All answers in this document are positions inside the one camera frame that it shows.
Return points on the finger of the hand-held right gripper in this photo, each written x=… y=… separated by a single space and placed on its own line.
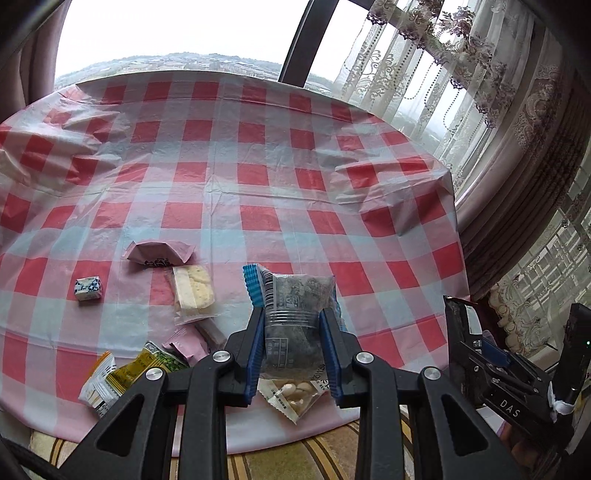
x=496 y=354
x=471 y=369

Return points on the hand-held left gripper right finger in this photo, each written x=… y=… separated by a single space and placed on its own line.
x=330 y=350

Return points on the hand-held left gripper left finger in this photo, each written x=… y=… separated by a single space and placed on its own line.
x=256 y=350

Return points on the grey packet with blue edge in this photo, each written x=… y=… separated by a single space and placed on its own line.
x=295 y=314

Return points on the small plain pink packet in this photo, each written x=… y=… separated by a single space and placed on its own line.
x=187 y=346

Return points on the clear nut packet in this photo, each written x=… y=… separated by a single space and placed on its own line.
x=293 y=392

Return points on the short lace curtain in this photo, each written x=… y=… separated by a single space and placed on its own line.
x=531 y=286

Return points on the clear pale cake packet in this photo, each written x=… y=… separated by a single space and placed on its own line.
x=194 y=288

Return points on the striped towel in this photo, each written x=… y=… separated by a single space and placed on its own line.
x=295 y=461

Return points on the yellow green snack packet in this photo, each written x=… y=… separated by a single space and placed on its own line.
x=138 y=369

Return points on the pink packet with dark print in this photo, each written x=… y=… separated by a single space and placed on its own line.
x=159 y=254

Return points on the red checked plastic tablecloth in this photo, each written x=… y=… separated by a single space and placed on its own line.
x=277 y=194

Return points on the white orange snack packet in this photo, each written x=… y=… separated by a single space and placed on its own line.
x=97 y=387

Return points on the mauve patterned curtain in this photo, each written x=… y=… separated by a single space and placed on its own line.
x=531 y=184

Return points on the small blue white packet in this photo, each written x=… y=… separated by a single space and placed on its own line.
x=87 y=288

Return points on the white lace curtain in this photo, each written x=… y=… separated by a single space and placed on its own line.
x=415 y=69

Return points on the dark window frame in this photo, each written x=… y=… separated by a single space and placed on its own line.
x=304 y=41

